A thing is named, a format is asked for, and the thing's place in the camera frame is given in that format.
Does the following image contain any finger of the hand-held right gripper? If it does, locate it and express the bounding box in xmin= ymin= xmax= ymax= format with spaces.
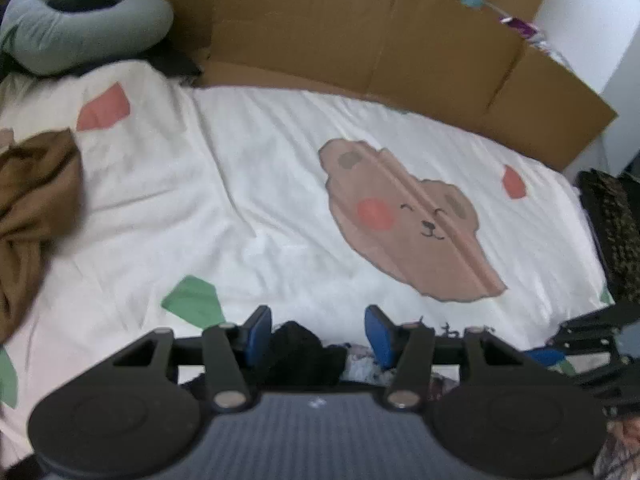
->
xmin=562 ymin=355 xmax=640 ymax=418
xmin=527 ymin=304 xmax=640 ymax=367

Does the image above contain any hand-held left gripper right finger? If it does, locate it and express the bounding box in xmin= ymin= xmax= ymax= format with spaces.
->
xmin=364 ymin=305 xmax=526 ymax=411

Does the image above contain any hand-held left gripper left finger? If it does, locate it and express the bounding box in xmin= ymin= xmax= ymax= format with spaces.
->
xmin=112 ymin=305 xmax=273 ymax=413

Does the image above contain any black garment with patterned lining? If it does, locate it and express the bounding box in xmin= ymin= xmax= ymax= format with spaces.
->
xmin=190 ymin=320 xmax=640 ymax=480

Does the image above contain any leopard print garment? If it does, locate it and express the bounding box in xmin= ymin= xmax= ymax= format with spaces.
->
xmin=577 ymin=170 xmax=640 ymax=306

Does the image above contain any bear printed white blanket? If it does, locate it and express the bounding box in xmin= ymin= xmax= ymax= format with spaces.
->
xmin=0 ymin=60 xmax=616 ymax=461

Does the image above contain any brown garment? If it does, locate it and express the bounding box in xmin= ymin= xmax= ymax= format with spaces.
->
xmin=0 ymin=129 xmax=83 ymax=343

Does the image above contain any flat cardboard sheet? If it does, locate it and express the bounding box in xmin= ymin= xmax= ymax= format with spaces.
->
xmin=100 ymin=0 xmax=618 ymax=171

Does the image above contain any white cabinet panel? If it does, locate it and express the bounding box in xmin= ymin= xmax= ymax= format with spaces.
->
xmin=532 ymin=0 xmax=640 ymax=176

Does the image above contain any purple white tissue pack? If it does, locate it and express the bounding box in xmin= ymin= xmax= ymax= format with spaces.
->
xmin=500 ymin=15 xmax=571 ymax=66

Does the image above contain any grey neck pillow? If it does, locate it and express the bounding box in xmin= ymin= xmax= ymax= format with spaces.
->
xmin=0 ymin=0 xmax=175 ymax=77

